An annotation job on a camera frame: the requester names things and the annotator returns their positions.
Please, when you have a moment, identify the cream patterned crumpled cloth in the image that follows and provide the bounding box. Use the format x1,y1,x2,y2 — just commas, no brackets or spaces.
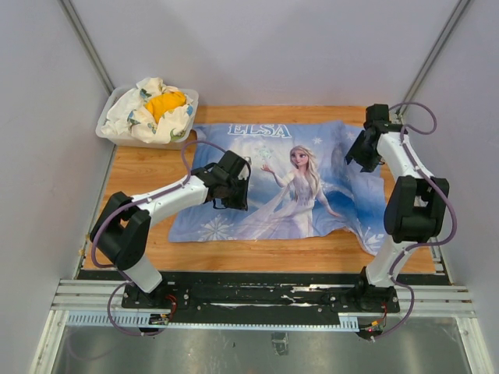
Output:
96,77,198,148

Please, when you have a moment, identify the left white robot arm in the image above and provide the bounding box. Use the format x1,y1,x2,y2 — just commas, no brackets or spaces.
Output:
90,150,252,309

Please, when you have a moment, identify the orange cloth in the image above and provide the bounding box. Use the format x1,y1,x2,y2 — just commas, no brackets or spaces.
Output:
144,90,186,124

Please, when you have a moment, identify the blue pink snowflake pillowcase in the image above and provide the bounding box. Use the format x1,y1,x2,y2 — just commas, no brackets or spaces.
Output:
168,121,386,255

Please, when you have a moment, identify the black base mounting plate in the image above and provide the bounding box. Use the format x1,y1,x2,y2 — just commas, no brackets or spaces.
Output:
122,272,400,326

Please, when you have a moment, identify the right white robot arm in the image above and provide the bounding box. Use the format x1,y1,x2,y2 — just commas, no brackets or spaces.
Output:
339,104,450,312

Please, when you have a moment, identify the grey slotted cable duct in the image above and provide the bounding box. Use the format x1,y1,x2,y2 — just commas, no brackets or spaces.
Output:
66,311,360,332

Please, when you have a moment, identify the clear plastic bin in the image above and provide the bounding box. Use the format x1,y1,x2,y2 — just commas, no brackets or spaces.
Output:
95,85,200,151

